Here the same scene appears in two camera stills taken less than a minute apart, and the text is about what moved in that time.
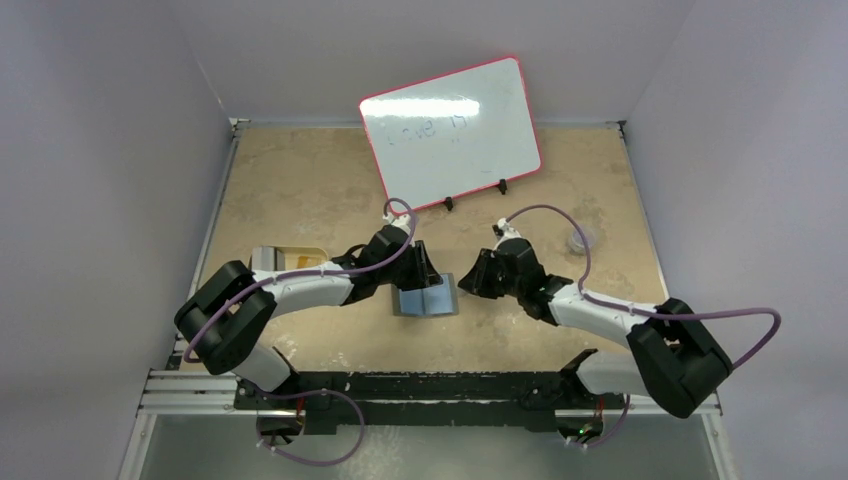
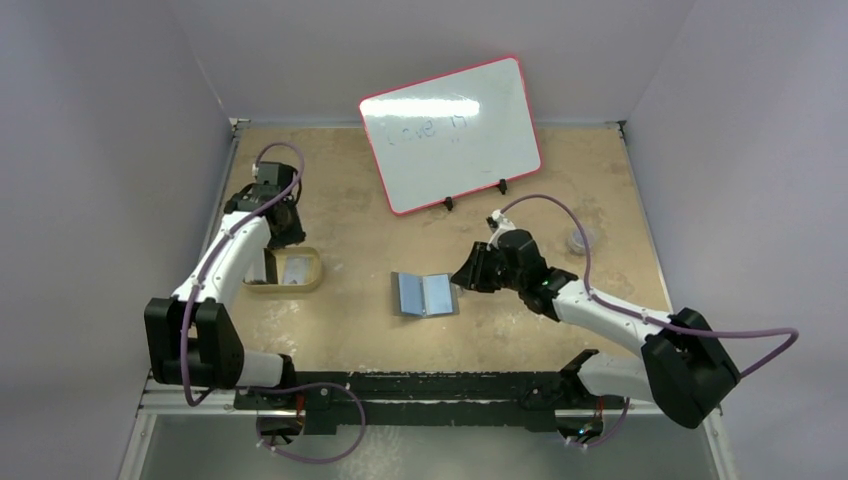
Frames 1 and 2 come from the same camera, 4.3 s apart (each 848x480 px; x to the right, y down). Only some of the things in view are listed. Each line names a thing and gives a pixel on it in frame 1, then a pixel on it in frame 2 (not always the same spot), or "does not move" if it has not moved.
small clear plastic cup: (577, 245) does not move
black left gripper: (423, 274) → (294, 236)
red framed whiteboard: (452, 134) does not move
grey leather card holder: (433, 300) does not move
